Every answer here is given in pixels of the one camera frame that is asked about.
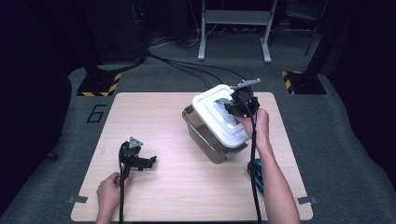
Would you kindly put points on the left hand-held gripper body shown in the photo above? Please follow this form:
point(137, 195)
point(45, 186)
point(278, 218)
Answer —
point(132, 158)

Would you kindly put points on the black cabinet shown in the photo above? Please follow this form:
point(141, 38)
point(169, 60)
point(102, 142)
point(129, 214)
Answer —
point(115, 31)

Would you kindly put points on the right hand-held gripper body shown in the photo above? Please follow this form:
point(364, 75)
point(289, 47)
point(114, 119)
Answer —
point(247, 102)

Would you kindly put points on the dark curtain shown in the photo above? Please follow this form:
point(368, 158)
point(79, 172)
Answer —
point(364, 77)
point(28, 93)

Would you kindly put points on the small black floor object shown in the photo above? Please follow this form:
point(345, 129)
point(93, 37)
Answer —
point(52, 156)

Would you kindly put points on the clear grey storage box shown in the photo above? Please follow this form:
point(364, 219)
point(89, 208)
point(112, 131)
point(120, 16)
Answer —
point(202, 137)

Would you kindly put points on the white metal stand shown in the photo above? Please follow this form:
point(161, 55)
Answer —
point(236, 17)

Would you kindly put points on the blue and black item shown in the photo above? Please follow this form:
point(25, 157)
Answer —
point(259, 179)

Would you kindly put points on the black yellow striped base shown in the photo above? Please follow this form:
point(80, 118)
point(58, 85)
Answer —
point(99, 85)
point(303, 82)

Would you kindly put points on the person's left hand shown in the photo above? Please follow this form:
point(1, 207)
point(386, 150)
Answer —
point(109, 193)

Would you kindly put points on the person's right hand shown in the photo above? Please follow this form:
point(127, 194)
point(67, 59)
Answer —
point(260, 127)

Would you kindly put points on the black tripod leg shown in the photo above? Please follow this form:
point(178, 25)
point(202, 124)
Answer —
point(313, 37)

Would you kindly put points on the grey table edge tab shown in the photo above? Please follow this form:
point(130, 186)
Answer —
point(77, 199)
point(307, 200)

